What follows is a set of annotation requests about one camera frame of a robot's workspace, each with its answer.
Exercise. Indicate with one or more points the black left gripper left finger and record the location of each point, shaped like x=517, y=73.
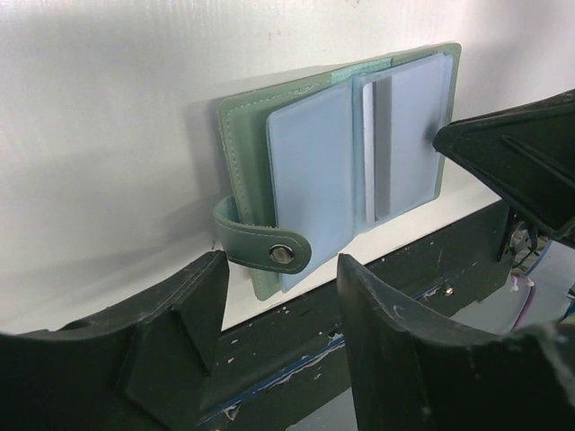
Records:
x=141, y=364

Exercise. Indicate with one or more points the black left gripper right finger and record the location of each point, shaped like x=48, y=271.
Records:
x=412, y=368

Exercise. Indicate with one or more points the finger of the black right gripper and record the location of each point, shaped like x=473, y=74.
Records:
x=525, y=155

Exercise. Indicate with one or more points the green leather card holder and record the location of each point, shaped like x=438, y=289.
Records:
x=295, y=157

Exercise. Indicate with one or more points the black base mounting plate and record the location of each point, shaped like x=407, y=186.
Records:
x=276, y=369

